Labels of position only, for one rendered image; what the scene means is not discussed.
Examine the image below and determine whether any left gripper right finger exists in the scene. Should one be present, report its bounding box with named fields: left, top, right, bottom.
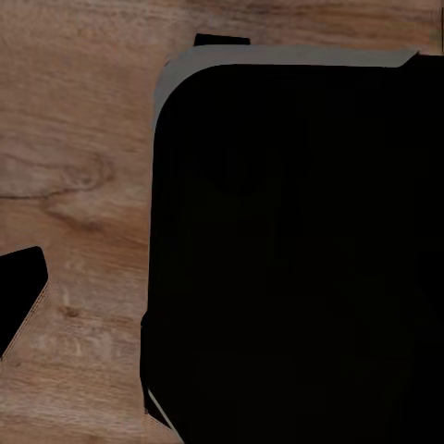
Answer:
left=414, top=246, right=444, bottom=320

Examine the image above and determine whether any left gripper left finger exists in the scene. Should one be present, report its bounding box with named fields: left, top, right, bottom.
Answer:
left=0, top=246, right=48, bottom=358

